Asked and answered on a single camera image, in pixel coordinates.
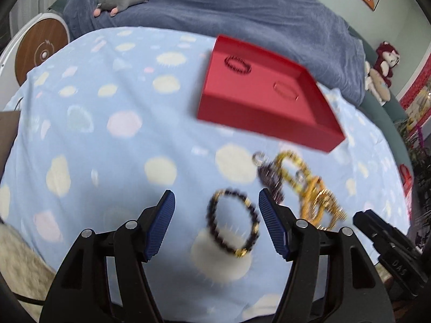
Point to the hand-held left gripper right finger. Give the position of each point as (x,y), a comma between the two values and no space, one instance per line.
(269,222)

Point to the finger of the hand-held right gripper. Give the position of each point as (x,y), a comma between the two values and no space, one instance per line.
(373,228)

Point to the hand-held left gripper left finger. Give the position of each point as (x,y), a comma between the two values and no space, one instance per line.
(161,223)

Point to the red jewelry box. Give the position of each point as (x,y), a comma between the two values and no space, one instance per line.
(256,101)

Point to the small red bag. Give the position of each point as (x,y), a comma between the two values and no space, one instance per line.
(406,185)

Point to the light blue printed blanket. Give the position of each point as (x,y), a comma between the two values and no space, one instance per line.
(111,161)

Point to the white plush toy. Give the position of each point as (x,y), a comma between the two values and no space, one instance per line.
(378,85)

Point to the beige shaggy rug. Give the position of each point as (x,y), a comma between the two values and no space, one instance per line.
(20,259)

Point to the red monkey plush toy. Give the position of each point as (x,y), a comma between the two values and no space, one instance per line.
(387,57)

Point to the brown board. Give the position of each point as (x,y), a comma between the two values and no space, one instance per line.
(8,131)

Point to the round wooden white table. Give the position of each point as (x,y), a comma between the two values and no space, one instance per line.
(40,48)

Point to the dark blue blanket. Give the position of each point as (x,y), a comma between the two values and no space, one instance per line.
(242,10)

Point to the teal bed frame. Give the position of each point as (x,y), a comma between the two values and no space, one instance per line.
(384,114)

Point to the red dotted wall strip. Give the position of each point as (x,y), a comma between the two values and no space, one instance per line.
(417,94)

